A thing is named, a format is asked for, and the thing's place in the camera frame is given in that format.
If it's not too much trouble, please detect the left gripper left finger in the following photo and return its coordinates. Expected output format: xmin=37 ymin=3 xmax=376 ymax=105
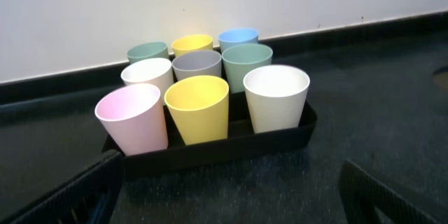
xmin=0 ymin=149 xmax=124 ymax=224

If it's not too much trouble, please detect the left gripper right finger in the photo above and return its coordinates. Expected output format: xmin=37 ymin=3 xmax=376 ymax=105
xmin=338 ymin=159 xmax=448 ymax=224

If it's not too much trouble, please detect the white cup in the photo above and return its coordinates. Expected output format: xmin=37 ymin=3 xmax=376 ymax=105
xmin=243 ymin=64 xmax=311 ymax=134
xmin=120 ymin=57 xmax=175 ymax=106

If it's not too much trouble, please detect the pink cup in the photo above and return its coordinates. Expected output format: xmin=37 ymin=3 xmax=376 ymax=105
xmin=94 ymin=83 xmax=169 ymax=157

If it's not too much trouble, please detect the black tray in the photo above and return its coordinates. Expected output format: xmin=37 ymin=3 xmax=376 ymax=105
xmin=101 ymin=55 xmax=319 ymax=179

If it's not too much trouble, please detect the yellow cup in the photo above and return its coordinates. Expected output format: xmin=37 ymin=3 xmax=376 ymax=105
xmin=171 ymin=34 xmax=214 ymax=57
xmin=164 ymin=75 xmax=230 ymax=146

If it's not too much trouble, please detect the green cup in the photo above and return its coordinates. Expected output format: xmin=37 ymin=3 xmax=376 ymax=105
xmin=126 ymin=41 xmax=170 ymax=64
xmin=221 ymin=43 xmax=274 ymax=94

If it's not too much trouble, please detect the grey cup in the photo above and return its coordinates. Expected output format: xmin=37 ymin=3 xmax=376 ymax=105
xmin=171 ymin=49 xmax=223 ymax=81

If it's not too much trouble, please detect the blue cup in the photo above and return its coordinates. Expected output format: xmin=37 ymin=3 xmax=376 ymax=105
xmin=218 ymin=27 xmax=260 ymax=53

